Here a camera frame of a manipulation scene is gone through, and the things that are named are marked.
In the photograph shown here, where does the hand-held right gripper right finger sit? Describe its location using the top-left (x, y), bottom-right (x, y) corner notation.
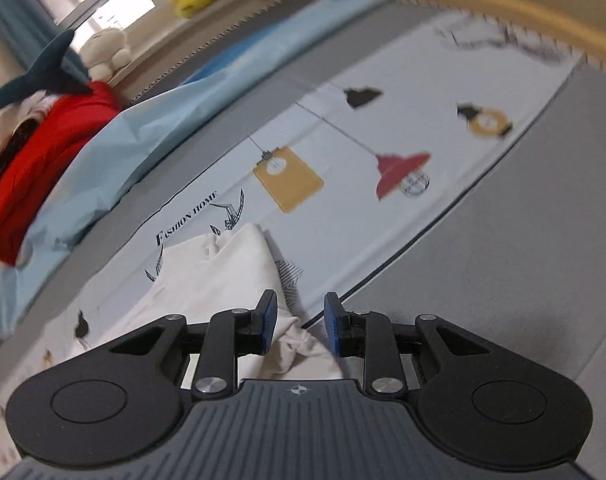
top-left (323, 291), bottom-right (480, 397)

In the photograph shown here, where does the dark teal shark plush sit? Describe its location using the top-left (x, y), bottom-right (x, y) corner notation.
top-left (0, 27), bottom-right (94, 121)

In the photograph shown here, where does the white folded blanket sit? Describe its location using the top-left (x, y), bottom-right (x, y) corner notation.
top-left (0, 91), bottom-right (58, 161)

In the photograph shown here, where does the white garment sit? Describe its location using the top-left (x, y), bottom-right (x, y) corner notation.
top-left (148, 222), bottom-right (346, 382)

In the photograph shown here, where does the white plush toy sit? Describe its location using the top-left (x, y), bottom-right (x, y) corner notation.
top-left (78, 27), bottom-right (134, 83)

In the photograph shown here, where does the red blanket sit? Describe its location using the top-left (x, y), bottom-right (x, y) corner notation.
top-left (0, 81), bottom-right (124, 266)

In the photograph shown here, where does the black patterned fabric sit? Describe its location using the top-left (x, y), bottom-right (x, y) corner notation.
top-left (0, 122), bottom-right (41, 198)

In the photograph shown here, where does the light blue blanket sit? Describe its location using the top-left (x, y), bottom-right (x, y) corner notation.
top-left (0, 0), bottom-right (398, 346)

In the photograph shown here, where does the blue curtain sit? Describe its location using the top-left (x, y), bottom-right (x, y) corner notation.
top-left (0, 0), bottom-right (58, 92)

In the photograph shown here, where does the wooden bed frame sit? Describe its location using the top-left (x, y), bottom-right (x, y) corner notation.
top-left (293, 0), bottom-right (606, 92)

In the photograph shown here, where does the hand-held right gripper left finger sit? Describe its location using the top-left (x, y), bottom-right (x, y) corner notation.
top-left (110, 289), bottom-right (278, 401)

